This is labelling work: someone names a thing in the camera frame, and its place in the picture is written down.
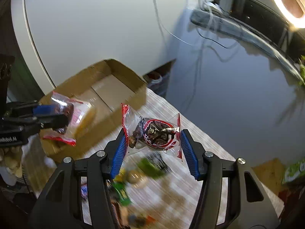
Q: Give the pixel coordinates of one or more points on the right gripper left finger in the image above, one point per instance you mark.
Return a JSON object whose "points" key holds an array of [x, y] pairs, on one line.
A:
{"points": [[59, 204]]}

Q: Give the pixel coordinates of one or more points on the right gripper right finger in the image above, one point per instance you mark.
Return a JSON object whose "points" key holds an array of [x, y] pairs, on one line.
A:
{"points": [[248, 205]]}

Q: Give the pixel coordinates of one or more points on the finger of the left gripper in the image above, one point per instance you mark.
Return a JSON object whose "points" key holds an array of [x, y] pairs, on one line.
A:
{"points": [[26, 114]]}

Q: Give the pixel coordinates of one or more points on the clear packet dark dates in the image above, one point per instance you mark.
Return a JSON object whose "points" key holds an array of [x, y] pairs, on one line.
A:
{"points": [[67, 114]]}

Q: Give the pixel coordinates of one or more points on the green candy packet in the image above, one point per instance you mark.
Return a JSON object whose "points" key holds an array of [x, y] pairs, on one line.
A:
{"points": [[148, 169]]}

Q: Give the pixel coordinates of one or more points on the red-edged clear date packet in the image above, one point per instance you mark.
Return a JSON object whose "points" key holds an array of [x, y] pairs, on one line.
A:
{"points": [[152, 133]]}

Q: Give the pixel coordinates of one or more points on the green tissue box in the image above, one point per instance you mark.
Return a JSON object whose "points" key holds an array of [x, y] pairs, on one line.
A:
{"points": [[294, 172]]}

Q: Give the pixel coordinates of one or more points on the brown cardboard box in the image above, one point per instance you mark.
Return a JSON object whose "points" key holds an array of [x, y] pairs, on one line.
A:
{"points": [[106, 85]]}

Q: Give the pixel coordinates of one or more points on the black snack packet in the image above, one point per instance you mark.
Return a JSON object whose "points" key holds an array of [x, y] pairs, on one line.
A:
{"points": [[157, 161]]}

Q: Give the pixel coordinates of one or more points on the green potted plant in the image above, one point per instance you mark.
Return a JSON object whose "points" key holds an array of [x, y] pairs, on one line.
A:
{"points": [[302, 69]]}

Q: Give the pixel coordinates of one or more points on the grey fabric draft strip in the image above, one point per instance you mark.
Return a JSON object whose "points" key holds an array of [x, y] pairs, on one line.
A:
{"points": [[233, 28]]}

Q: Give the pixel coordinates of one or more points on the white power strip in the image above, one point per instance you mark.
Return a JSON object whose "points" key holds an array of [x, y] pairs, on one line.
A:
{"points": [[212, 6]]}

